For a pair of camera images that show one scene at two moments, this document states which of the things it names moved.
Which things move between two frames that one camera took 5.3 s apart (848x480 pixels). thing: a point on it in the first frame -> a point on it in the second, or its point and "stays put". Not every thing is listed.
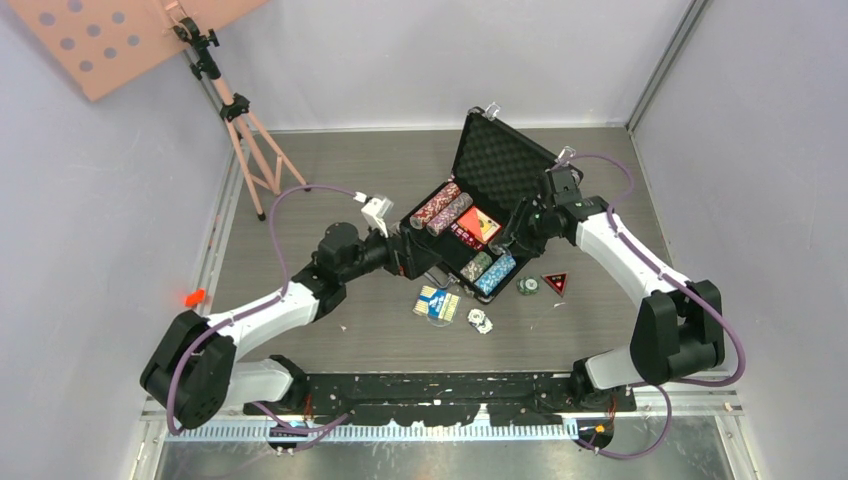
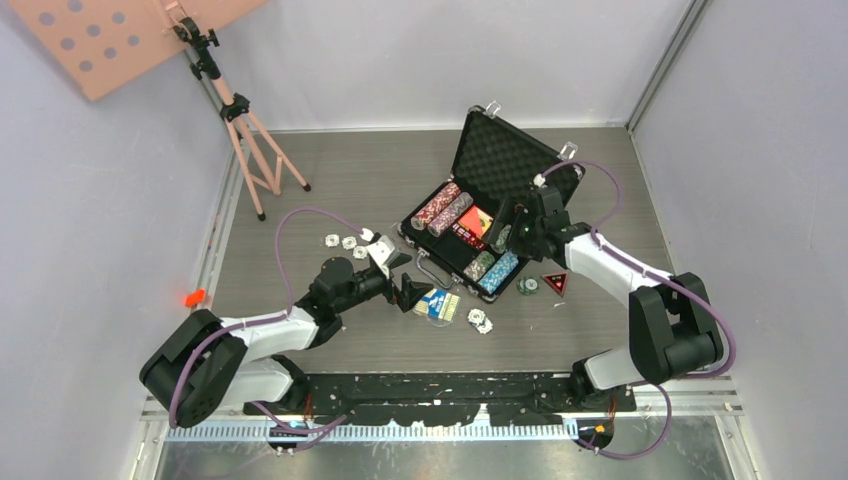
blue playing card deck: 436,303 stays put
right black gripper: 523,243 -> 504,215
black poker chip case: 495,172 stays put
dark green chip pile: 528,285 stays put
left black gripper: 410,259 -> 410,292
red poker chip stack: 423,215 stays put
